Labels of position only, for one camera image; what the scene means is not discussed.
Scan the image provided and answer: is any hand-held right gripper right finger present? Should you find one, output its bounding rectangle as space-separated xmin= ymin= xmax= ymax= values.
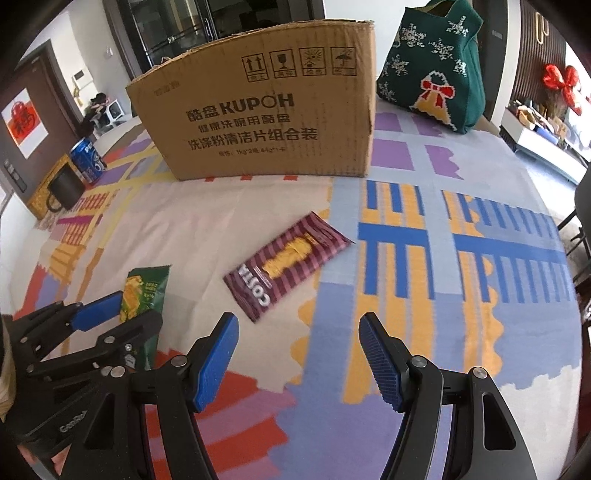
xmin=359 ymin=312 xmax=532 ymax=480

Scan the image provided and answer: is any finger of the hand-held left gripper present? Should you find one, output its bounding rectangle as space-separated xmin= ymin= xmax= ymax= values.
xmin=28 ymin=313 xmax=164 ymax=384
xmin=11 ymin=292 xmax=124 ymax=347

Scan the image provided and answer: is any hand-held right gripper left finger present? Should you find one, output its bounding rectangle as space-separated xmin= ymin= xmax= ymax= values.
xmin=60 ymin=312 xmax=241 ymax=480

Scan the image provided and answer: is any dark green snack packet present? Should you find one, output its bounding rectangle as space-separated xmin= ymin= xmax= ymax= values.
xmin=117 ymin=265 xmax=172 ymax=371

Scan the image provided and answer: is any maroon striped biscuit packet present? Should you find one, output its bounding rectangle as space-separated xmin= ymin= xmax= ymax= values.
xmin=223 ymin=211 xmax=354 ymax=324

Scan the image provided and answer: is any cardboard box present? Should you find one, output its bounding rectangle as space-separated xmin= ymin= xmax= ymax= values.
xmin=126 ymin=19 xmax=377 ymax=182

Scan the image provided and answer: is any colourful printed tablecloth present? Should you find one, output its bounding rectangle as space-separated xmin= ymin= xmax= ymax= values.
xmin=9 ymin=111 xmax=587 ymax=480

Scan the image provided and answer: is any black mug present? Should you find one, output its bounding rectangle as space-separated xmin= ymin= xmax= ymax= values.
xmin=46 ymin=167 xmax=86 ymax=213

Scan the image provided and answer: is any blue soda can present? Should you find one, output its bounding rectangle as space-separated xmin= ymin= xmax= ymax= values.
xmin=69 ymin=137 xmax=108 ymax=183

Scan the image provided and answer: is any dark brown door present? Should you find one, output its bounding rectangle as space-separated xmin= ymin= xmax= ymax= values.
xmin=0 ymin=37 xmax=88 ymax=204

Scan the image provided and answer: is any red and white door poster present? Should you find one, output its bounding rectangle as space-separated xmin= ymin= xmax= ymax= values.
xmin=1 ymin=90 xmax=47 ymax=155

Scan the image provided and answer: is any black chair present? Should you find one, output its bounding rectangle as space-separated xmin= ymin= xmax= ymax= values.
xmin=556 ymin=185 xmax=591 ymax=259

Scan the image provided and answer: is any white low cabinet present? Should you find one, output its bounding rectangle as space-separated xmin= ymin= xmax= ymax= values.
xmin=499 ymin=106 xmax=591 ymax=185

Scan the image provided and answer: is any black glass door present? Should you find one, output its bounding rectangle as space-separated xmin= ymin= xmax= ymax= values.
xmin=115 ymin=0 xmax=324 ymax=79

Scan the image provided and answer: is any pile of small boxes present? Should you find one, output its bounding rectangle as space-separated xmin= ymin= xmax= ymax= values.
xmin=505 ymin=97 xmax=591 ymax=148

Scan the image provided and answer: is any green knitted bag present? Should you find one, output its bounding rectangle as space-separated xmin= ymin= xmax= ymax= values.
xmin=376 ymin=0 xmax=485 ymax=134

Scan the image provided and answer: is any red bow decoration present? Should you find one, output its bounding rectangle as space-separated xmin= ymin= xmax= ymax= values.
xmin=542 ymin=64 xmax=589 ymax=112

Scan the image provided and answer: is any black wall switch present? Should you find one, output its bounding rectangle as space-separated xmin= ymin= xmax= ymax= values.
xmin=4 ymin=159 xmax=24 ymax=192

